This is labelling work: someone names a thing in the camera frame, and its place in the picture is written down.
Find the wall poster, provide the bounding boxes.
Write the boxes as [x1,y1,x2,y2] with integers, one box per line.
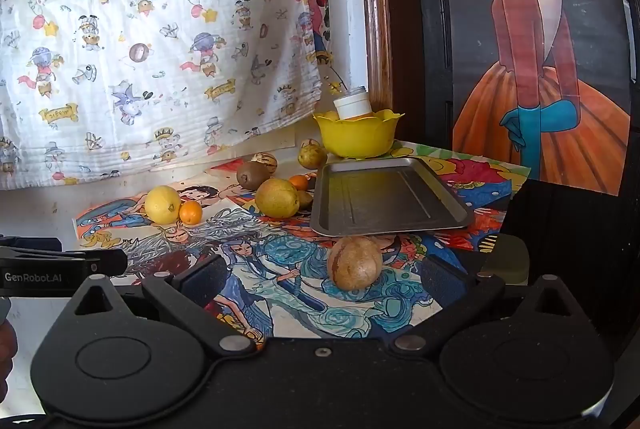
[452,0,632,197]

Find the olive green container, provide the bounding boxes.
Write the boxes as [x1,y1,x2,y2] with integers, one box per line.
[475,234,531,286]

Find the green pear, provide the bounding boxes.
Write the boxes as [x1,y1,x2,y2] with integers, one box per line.
[298,144,328,170]

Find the white printed blanket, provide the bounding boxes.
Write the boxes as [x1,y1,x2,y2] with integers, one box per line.
[0,0,323,190]

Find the yellow lemon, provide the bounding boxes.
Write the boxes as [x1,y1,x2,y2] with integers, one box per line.
[144,185,182,225]

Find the white and orange jar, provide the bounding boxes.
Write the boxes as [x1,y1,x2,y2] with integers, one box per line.
[333,86,372,120]

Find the large yellow pear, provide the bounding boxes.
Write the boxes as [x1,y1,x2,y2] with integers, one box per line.
[255,178,301,219]

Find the metal baking tray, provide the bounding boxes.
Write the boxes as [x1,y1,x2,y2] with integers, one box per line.
[310,158,473,238]

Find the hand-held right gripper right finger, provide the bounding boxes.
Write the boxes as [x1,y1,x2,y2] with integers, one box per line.
[389,254,583,358]

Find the brown kiwi with sticker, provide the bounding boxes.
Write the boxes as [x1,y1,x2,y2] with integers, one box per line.
[236,162,271,190]

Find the wooden door frame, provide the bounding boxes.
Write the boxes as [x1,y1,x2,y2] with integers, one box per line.
[356,0,396,110]

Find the yellow flower-shaped bowl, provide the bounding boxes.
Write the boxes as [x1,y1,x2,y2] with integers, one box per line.
[313,109,406,159]

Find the black door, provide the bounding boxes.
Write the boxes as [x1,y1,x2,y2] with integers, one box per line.
[392,0,640,182]

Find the round tan fruit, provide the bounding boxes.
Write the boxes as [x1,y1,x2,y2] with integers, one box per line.
[327,235,383,291]

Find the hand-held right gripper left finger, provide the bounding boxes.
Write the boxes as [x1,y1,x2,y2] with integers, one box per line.
[65,253,258,358]

